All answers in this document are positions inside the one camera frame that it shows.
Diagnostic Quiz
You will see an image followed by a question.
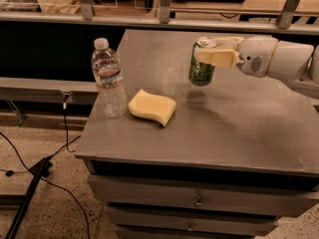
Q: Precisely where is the drawer metal handle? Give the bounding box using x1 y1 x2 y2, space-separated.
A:
185 223 195 232
193 196 204 208

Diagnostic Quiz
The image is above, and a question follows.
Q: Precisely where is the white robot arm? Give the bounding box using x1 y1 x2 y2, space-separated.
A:
194 36 319 100

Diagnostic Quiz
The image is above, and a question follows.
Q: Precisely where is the black floor cable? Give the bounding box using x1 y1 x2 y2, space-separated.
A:
0 93 91 239

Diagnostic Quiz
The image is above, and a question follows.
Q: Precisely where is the black floor bar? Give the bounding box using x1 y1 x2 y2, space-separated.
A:
5 158 52 239

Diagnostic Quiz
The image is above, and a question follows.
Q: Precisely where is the green soda can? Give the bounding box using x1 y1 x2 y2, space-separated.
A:
188 37 215 87

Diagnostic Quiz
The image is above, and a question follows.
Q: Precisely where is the top drawer metal handle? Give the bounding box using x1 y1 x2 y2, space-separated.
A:
193 196 204 208

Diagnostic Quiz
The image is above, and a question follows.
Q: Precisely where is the grey metal frame rail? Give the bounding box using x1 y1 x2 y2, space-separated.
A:
0 0 319 35

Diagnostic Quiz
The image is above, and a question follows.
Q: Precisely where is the clear plastic water bottle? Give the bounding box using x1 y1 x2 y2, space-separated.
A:
91 38 128 118

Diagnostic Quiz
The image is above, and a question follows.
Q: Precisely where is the grey drawer cabinet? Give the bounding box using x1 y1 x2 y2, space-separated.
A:
77 30 319 239

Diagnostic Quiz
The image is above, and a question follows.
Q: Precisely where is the yellow sponge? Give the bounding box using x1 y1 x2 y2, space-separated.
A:
129 89 176 126

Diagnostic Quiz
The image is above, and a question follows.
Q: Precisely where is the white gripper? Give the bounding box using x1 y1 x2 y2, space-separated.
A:
197 36 278 78

